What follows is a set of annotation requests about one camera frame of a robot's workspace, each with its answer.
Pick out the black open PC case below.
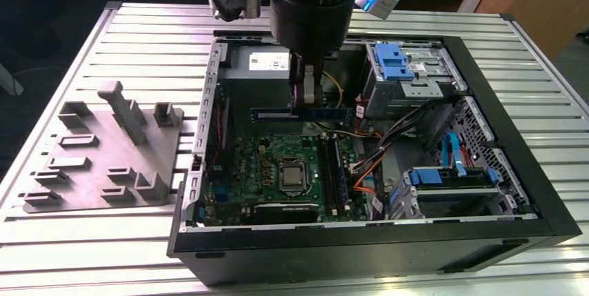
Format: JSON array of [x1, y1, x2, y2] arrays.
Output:
[[165, 29, 583, 288]]

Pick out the black CPU socket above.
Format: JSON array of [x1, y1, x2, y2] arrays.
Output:
[[274, 157, 314, 197]]

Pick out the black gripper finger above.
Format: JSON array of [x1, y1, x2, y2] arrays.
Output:
[[287, 52, 307, 121], [303, 63, 325, 108]]

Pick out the silver camera blue light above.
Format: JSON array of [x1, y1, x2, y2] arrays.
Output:
[[355, 0, 399, 20]]

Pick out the yellow wire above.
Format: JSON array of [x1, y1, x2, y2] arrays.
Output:
[[321, 70, 345, 109]]

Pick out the green motherboard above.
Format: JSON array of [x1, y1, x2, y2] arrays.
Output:
[[201, 133, 382, 224]]

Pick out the orange wire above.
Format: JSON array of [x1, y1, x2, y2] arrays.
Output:
[[353, 168, 382, 193]]

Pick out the black cable bundle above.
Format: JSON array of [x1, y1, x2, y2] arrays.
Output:
[[351, 99, 461, 172]]

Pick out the silver CPU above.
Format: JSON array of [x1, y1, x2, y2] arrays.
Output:
[[279, 166, 307, 187]]

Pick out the blue flat disk wire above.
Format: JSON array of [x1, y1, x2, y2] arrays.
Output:
[[441, 132, 467, 177]]

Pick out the grey power supply unit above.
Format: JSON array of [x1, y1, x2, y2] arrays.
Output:
[[218, 46, 310, 137]]

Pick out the hard disk in blue carrier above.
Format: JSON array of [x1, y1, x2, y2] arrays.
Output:
[[410, 167, 501, 190]]

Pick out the black RAM slot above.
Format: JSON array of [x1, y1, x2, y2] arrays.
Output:
[[319, 133, 335, 216]]

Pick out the black graphics card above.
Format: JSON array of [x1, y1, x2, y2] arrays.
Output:
[[251, 202, 319, 224]]

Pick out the metal drive cage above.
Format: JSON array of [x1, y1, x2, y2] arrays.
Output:
[[362, 42, 463, 121]]

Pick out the metal disk bay cage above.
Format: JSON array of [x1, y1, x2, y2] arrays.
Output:
[[383, 166, 537, 221]]

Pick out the thin red wire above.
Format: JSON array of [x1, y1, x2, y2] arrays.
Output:
[[210, 102, 230, 170]]

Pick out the blue drive bay latch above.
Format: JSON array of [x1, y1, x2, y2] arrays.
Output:
[[374, 43, 418, 82]]

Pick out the grey parts rack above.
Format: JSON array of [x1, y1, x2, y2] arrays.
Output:
[[17, 80, 197, 215]]

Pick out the grey chair leg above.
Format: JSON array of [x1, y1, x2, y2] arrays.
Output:
[[0, 66, 25, 96]]

